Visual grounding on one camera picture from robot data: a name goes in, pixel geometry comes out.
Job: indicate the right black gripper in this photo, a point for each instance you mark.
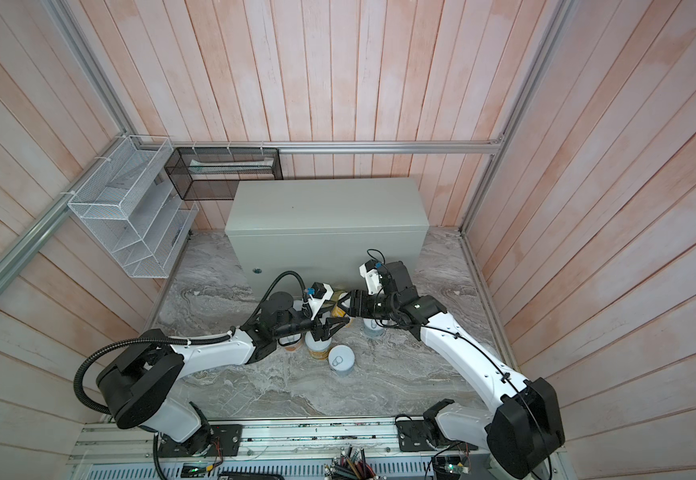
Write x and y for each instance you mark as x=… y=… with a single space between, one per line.
x=359 y=299

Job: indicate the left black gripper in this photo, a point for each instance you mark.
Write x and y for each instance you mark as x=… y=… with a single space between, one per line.
x=325 y=330

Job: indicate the orange green label can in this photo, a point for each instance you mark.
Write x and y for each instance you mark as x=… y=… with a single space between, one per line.
x=318 y=349

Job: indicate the yellow label can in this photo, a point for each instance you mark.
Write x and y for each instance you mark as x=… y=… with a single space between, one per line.
x=340 y=301

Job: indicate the white lid can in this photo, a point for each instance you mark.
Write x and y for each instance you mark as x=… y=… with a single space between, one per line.
x=291 y=343
x=341 y=360
x=372 y=329

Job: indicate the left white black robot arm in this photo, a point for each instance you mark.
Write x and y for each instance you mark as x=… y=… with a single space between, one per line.
x=137 y=385

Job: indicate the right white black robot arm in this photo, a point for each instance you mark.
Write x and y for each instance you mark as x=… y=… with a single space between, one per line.
x=522 y=427

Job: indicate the grey metal cabinet box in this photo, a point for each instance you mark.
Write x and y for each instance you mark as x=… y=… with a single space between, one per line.
x=323 y=229

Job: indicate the black mesh basket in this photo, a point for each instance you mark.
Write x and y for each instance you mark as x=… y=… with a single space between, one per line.
x=214 y=173

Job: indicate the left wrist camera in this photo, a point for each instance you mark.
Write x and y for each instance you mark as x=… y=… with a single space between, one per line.
x=317 y=296

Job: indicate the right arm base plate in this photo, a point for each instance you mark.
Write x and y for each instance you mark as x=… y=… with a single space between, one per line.
x=426 y=433

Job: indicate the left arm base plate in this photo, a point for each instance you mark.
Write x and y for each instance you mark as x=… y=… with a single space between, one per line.
x=222 y=440

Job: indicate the white wire mesh shelf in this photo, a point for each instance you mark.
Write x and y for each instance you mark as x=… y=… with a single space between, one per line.
x=133 y=209

